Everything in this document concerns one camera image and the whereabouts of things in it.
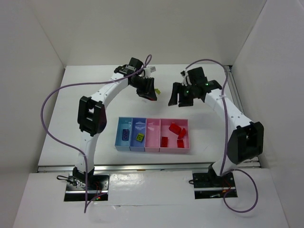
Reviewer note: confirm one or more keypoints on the red rounded lego brick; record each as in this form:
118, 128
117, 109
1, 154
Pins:
174, 128

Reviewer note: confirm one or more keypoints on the light blue container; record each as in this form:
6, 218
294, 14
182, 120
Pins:
123, 123

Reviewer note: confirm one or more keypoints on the red arched lego cap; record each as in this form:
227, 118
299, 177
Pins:
182, 134

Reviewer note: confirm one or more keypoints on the aluminium front rail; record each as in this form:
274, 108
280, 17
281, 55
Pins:
131, 167

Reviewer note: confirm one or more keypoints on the aluminium right rail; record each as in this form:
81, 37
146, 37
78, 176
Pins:
237, 95

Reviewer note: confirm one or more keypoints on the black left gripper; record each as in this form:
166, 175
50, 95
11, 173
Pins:
144, 85

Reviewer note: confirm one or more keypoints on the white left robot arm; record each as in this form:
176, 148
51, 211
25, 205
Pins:
92, 110

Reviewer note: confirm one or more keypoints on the wide pink container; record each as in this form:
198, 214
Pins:
172, 138

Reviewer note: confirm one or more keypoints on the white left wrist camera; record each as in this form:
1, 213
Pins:
147, 71

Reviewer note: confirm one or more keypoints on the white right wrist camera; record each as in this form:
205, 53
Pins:
186, 79

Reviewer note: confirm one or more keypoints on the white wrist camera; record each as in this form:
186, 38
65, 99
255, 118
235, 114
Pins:
186, 79
147, 71

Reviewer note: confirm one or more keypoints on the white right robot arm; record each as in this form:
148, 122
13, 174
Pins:
218, 101

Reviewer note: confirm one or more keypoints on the dark blue container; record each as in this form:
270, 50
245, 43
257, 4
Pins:
138, 126

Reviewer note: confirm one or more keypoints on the lime green lego brick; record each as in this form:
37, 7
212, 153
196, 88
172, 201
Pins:
140, 137

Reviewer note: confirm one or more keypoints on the red curved lego brick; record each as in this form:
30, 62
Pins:
180, 143

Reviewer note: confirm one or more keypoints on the narrow pink container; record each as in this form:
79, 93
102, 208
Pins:
152, 135

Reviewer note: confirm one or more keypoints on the purple lego brick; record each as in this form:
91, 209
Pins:
125, 134

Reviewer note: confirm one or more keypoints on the aluminium rail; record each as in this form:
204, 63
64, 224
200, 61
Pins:
131, 167
237, 95

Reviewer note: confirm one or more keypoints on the red rectangular lego brick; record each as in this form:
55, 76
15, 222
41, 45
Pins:
164, 142

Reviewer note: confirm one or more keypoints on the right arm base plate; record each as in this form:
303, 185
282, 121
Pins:
205, 188

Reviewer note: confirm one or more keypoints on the red green white lego stack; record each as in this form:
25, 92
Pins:
152, 95

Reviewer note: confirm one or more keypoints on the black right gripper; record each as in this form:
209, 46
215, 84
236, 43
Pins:
186, 92

